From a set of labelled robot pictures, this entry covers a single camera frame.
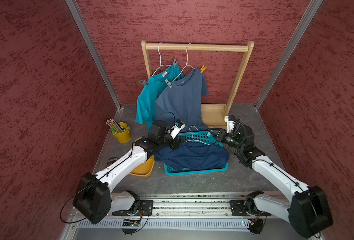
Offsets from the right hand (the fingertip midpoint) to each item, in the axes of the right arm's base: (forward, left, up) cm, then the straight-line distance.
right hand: (207, 133), depth 78 cm
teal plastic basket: (+7, +1, -16) cm, 17 cm away
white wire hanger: (+3, +6, -11) cm, 14 cm away
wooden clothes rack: (+30, -12, -20) cm, 37 cm away
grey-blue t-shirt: (+21, +12, +5) cm, 25 cm away
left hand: (-1, +14, -3) cm, 14 cm away
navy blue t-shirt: (-6, +7, -14) cm, 17 cm away
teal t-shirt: (+13, +33, +7) cm, 36 cm away
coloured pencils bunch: (+11, +55, -8) cm, 57 cm away
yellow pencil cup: (+10, +53, -17) cm, 56 cm away
